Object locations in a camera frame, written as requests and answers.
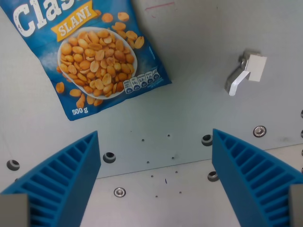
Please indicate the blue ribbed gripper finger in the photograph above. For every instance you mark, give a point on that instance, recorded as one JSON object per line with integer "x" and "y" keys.
{"x": 239, "y": 179}
{"x": 71, "y": 179}

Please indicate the silver hex bolt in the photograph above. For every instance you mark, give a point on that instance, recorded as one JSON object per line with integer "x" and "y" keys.
{"x": 259, "y": 131}
{"x": 119, "y": 192}

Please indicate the blue salted peanuts bag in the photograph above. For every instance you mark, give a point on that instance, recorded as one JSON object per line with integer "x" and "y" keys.
{"x": 94, "y": 54}

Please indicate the white and grey metal bracket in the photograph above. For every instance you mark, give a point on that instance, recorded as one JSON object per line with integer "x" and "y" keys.
{"x": 246, "y": 71}

